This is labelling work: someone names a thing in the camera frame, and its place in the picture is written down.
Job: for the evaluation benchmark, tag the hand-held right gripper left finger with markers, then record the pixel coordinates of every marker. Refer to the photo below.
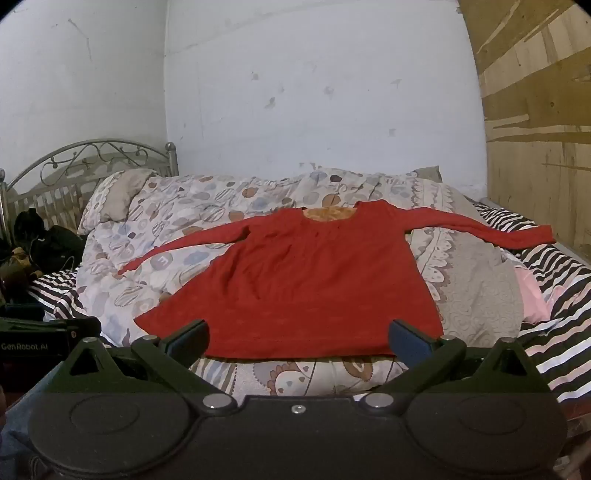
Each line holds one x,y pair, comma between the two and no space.
190,340

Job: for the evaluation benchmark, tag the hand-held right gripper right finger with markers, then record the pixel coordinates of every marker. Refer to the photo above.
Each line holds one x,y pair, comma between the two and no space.
406,341

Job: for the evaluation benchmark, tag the red long-sleeved dress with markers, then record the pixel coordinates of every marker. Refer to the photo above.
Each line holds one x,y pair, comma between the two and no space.
304,286

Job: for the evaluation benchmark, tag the person's blue jeans leg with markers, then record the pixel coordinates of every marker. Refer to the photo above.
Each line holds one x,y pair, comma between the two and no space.
14,429

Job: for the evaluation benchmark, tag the pink cloth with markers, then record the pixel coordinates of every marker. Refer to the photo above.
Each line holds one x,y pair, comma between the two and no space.
531,295

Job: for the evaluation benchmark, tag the patterned quilt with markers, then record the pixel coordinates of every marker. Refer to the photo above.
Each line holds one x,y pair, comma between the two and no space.
184,207

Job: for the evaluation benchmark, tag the beige pillow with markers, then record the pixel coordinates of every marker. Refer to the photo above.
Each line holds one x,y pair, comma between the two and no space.
121,194

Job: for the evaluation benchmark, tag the black and white striped bedsheet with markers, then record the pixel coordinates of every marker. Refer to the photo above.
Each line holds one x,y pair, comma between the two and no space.
568,286

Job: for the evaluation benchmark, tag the metal bed headboard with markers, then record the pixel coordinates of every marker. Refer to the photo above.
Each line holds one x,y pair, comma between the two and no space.
173,159

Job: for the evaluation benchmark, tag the brown patterned curtain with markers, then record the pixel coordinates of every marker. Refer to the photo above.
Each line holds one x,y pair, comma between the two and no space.
545,138

